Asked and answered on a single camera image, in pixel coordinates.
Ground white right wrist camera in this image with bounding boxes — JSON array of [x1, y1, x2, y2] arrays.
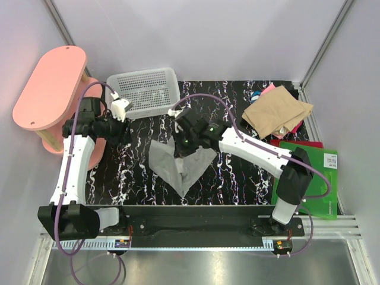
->
[[167, 109, 182, 118]]

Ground aluminium frame rail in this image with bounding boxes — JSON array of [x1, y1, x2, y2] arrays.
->
[[39, 214, 362, 240]]

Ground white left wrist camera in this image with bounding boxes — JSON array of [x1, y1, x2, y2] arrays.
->
[[110, 92, 133, 122]]

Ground red folder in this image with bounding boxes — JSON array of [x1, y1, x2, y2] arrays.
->
[[270, 140, 324, 148]]

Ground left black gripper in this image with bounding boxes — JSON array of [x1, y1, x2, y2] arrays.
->
[[97, 110, 132, 146]]

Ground white plastic basket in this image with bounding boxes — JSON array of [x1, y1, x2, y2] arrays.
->
[[106, 68, 180, 119]]

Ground pink cloth in pile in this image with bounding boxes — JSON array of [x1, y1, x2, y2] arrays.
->
[[261, 84, 276, 94]]

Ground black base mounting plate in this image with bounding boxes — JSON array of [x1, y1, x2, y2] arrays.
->
[[99, 205, 305, 251]]

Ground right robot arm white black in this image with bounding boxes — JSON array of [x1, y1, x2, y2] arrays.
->
[[168, 108, 313, 236]]

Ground black marble pattern mat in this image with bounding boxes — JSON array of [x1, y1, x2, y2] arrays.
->
[[84, 80, 274, 205]]

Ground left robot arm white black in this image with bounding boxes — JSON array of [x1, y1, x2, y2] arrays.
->
[[37, 97, 132, 242]]

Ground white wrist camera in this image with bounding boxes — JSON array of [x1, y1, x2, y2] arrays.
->
[[167, 109, 182, 118], [110, 92, 133, 122]]

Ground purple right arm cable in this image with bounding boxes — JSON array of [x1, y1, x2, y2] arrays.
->
[[170, 93, 332, 258]]

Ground white slotted cable duct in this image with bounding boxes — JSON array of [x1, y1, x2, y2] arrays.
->
[[52, 237, 275, 251]]

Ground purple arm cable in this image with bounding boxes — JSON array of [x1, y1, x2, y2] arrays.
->
[[54, 81, 129, 285], [170, 93, 332, 258]]

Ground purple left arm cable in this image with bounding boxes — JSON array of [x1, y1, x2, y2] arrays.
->
[[54, 81, 129, 285]]

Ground tan folded t-shirt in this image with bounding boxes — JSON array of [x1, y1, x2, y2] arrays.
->
[[242, 85, 314, 139]]

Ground grey t-shirt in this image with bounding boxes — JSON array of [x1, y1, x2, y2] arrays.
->
[[148, 138, 217, 198]]

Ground blue white cloth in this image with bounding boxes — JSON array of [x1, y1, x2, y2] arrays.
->
[[250, 91, 261, 104]]

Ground pink two-tier shelf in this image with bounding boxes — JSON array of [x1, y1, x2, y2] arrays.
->
[[12, 46, 97, 156]]

